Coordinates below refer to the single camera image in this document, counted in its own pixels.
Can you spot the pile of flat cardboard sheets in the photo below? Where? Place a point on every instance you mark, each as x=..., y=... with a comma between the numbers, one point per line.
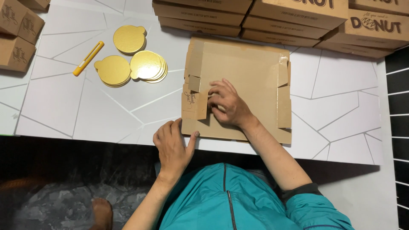
x=242, y=135

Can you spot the person's right hand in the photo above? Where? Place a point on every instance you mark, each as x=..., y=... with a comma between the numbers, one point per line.
x=233, y=107

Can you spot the small brown printed box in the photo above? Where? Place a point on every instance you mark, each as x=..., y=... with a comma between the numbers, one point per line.
x=16, y=54
x=36, y=3
x=11, y=16
x=32, y=28

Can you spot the brown cardboard box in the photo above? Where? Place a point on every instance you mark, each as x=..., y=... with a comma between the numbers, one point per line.
x=249, y=73

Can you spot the person's bare foot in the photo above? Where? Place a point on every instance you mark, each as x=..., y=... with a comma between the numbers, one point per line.
x=102, y=213

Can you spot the yellow utility knife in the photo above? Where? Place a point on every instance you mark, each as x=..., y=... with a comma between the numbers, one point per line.
x=88, y=58

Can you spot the stack of gold cake boards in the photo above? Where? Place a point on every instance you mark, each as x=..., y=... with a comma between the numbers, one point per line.
x=129, y=39
x=113, y=71
x=148, y=65

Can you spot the stack of brown donut boxes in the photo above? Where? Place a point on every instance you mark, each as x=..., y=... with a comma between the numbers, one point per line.
x=287, y=22

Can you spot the person's left hand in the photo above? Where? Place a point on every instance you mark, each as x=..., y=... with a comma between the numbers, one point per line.
x=172, y=150

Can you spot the teal zip jacket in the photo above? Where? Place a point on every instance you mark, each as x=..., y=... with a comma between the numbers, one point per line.
x=230, y=201

